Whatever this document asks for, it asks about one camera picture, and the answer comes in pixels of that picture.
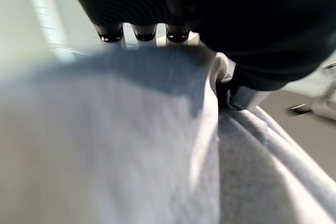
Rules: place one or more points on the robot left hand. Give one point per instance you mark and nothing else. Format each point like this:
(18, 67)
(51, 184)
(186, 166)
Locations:
(236, 11)

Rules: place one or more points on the white clothes rack frame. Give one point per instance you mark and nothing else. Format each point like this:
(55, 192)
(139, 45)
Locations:
(319, 98)

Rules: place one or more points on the light grey garment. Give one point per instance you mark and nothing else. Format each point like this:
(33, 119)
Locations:
(131, 140)

